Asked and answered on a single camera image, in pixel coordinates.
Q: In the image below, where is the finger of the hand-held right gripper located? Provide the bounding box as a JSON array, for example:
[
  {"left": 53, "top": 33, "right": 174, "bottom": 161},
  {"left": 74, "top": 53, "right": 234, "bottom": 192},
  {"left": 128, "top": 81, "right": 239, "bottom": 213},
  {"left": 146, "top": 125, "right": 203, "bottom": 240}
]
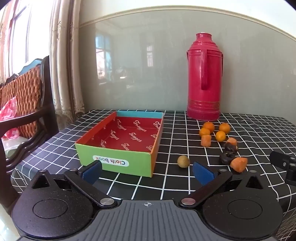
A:
[{"left": 269, "top": 150, "right": 296, "bottom": 186}]

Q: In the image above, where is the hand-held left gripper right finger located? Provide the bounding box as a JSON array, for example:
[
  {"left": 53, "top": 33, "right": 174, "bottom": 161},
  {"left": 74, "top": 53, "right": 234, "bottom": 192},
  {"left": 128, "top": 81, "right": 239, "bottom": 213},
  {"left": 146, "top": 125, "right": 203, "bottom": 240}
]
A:
[{"left": 178, "top": 161, "right": 265, "bottom": 208}]

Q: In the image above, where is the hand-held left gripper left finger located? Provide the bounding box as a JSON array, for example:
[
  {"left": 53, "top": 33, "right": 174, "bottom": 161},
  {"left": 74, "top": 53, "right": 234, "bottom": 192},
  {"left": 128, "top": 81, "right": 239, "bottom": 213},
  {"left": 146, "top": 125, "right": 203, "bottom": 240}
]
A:
[{"left": 31, "top": 161, "right": 118, "bottom": 208}]

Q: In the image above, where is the round brown longan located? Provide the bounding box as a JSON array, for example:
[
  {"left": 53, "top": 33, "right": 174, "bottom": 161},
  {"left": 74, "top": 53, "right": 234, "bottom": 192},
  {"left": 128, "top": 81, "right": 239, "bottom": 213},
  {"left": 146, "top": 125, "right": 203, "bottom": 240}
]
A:
[{"left": 177, "top": 155, "right": 190, "bottom": 167}]

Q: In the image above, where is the dark dried date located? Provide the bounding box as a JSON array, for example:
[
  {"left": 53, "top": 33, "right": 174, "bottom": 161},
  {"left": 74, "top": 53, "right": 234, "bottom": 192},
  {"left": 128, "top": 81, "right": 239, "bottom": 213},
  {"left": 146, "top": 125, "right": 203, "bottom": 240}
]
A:
[
  {"left": 219, "top": 151, "right": 236, "bottom": 165},
  {"left": 225, "top": 142, "right": 239, "bottom": 153}
]

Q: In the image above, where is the colourful cardboard box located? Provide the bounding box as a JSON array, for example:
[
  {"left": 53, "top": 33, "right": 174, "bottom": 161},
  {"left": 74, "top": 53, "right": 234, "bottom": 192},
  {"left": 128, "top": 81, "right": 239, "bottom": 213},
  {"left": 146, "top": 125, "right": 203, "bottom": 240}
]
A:
[{"left": 75, "top": 110, "right": 165, "bottom": 178}]

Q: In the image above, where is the black white checked tablecloth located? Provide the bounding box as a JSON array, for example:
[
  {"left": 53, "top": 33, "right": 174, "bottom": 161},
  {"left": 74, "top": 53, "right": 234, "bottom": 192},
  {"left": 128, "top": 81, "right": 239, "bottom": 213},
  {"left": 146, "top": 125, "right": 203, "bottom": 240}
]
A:
[{"left": 10, "top": 109, "right": 296, "bottom": 241}]

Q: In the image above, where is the dark wooden chair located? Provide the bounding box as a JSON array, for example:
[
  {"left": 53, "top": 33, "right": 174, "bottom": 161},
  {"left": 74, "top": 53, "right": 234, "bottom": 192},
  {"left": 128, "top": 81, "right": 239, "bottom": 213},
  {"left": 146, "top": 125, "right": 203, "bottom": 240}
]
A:
[{"left": 0, "top": 55, "right": 60, "bottom": 210}]

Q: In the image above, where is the white plastic bag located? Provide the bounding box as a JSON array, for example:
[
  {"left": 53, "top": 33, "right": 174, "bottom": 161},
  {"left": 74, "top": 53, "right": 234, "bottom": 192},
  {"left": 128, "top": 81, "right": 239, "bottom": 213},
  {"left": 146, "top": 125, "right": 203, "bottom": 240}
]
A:
[{"left": 2, "top": 136, "right": 25, "bottom": 161}]

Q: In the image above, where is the red thermos flask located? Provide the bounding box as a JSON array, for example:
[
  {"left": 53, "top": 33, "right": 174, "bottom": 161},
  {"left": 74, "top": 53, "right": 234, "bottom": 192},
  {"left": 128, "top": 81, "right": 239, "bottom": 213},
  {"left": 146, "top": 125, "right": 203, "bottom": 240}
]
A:
[{"left": 186, "top": 32, "right": 224, "bottom": 121}]

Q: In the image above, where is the orange woven cushion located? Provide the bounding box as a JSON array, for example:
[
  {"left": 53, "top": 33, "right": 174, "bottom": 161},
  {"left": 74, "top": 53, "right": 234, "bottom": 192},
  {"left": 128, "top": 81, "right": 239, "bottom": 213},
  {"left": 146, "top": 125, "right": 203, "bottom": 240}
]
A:
[{"left": 0, "top": 65, "right": 43, "bottom": 139}]

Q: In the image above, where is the pink checked plastic bag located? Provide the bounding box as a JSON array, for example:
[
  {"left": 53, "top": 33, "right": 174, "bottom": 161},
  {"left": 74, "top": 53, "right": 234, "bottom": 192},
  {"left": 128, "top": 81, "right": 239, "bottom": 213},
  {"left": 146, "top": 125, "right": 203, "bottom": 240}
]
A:
[{"left": 0, "top": 96, "right": 21, "bottom": 140}]

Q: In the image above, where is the beige lace curtain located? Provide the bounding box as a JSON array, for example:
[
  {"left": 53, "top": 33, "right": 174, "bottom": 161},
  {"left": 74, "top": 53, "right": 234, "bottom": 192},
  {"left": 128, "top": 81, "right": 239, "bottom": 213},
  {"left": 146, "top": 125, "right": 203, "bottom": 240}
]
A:
[{"left": 49, "top": 0, "right": 85, "bottom": 131}]

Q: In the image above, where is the window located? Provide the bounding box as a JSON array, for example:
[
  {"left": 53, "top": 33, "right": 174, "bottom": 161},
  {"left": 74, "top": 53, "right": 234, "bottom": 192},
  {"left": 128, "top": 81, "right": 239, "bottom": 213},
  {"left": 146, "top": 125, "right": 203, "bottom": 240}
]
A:
[{"left": 0, "top": 0, "right": 52, "bottom": 82}]

